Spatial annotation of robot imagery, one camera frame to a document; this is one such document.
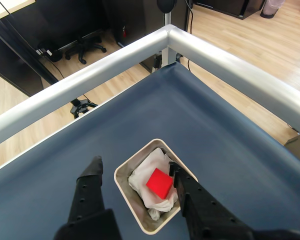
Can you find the red cube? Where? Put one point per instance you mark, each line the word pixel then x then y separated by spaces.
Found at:
pixel 158 183

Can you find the silver vertical cart post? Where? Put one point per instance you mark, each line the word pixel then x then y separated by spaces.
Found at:
pixel 168 18

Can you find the red fire extinguisher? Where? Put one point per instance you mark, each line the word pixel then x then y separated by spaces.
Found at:
pixel 124 32

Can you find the white crumpled tissue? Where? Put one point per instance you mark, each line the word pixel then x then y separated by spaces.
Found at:
pixel 142 175

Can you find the black office chair base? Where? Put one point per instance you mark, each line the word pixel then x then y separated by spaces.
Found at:
pixel 83 48

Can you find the beige open box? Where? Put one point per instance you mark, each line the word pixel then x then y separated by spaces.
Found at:
pixel 137 215

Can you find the black desk panel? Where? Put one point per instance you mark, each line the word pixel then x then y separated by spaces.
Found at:
pixel 10 62

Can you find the black power strip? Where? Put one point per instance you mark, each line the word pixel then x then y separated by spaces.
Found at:
pixel 48 52

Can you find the silver metal cart rail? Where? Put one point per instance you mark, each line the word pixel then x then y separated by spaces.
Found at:
pixel 115 62

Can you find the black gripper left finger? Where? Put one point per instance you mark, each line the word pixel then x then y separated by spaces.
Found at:
pixel 86 195

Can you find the black round post head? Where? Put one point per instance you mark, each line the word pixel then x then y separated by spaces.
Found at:
pixel 167 5

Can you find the black stand base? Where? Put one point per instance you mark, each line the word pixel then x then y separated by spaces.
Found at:
pixel 81 107

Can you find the black low cabinet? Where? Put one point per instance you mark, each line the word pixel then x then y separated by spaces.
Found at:
pixel 227 6

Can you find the translucent trash bin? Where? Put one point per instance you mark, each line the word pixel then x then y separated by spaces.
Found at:
pixel 271 8

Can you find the light wood desk top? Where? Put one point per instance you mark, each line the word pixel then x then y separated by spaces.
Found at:
pixel 12 6

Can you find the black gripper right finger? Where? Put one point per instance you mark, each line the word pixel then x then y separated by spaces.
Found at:
pixel 202 212

